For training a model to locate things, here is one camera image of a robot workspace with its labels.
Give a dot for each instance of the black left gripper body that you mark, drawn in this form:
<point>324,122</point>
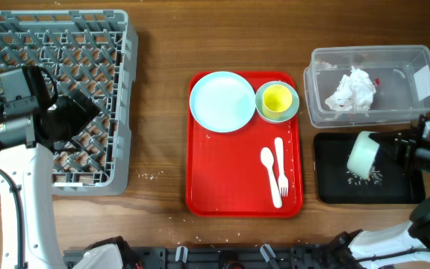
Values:
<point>72,117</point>

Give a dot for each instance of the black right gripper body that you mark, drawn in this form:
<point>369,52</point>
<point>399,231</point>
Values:
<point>408,148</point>

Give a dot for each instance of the green bowl with rice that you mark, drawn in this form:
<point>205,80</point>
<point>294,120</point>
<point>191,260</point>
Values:
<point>363,155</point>

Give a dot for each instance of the white paper napkin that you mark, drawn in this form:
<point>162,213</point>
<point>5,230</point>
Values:
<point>355,92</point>

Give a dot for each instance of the large light blue plate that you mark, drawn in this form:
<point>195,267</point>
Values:
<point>222,101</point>

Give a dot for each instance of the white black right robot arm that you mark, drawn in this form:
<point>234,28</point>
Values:
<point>406,242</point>

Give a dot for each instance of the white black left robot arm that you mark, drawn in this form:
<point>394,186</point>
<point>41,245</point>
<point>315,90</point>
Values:
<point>27,137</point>

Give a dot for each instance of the clear plastic waste bin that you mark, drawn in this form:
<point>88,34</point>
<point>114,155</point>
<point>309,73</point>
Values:
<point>403,93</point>

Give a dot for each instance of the grey plastic dishwasher rack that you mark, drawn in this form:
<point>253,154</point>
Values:
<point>93,52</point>

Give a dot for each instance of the black rectangular tray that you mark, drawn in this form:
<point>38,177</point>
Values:
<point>387,183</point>

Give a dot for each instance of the small green saucer plate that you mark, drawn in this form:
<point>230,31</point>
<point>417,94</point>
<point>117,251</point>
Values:
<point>288,114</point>

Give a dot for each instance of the white plastic fork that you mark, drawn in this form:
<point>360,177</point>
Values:
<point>283,183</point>

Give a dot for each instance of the yellow plastic cup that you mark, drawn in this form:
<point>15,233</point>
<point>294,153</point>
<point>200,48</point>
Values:
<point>276,100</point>

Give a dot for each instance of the white plastic spoon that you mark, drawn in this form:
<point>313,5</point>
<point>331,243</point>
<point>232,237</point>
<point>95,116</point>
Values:
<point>267,160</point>

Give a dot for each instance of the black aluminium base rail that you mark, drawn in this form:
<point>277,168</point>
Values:
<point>295,257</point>

